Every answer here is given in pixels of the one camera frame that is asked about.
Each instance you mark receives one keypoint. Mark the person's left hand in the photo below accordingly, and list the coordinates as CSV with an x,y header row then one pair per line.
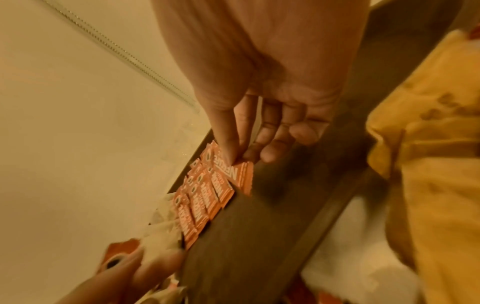
x,y
120,279

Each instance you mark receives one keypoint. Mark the person's right hand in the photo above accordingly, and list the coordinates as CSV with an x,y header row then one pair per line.
x,y
262,59

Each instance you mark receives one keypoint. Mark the single red coffee stick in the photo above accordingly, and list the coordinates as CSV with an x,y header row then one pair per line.
x,y
120,251
236,176

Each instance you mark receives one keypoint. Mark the neat cluster of tea bags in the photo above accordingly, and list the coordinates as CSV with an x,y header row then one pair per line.
x,y
161,237

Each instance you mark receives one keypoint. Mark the red Nescafe sachets group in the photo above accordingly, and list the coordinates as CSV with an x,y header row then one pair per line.
x,y
198,207

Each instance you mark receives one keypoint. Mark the dark brown tray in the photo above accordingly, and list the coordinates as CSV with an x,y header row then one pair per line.
x,y
281,222

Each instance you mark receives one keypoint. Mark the pile of yellow sachets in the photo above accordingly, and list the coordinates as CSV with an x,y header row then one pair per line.
x,y
442,178

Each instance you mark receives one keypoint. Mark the perforated metal wall rail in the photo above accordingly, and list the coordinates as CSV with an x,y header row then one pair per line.
x,y
120,50

